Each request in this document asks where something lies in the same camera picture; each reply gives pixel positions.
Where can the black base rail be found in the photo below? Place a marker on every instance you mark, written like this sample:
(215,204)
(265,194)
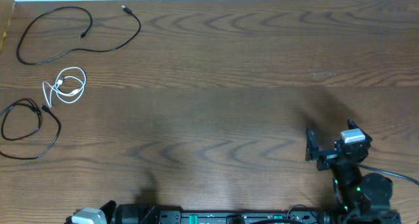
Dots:
(298,215)

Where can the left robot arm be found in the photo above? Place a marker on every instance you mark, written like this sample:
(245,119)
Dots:
(130,213)

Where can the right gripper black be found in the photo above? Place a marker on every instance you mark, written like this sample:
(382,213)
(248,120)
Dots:
(328,158)

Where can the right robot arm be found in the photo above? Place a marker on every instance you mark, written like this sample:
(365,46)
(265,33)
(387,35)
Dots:
(361,198)

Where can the cardboard side panel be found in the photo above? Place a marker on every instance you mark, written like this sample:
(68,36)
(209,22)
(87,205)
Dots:
(6,12)

